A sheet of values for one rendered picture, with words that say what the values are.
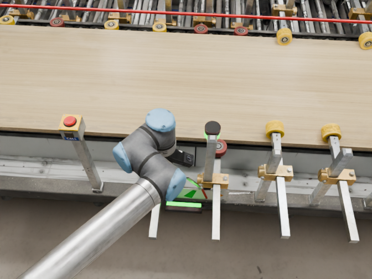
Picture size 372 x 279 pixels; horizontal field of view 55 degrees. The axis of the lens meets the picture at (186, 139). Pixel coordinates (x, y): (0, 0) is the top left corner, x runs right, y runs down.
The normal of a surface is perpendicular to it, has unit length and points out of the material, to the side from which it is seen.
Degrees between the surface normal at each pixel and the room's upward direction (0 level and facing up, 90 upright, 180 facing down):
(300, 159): 90
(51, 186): 0
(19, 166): 0
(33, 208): 0
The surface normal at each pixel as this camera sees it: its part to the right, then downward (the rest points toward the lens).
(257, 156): -0.07, 0.82
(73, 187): 0.00, -0.57
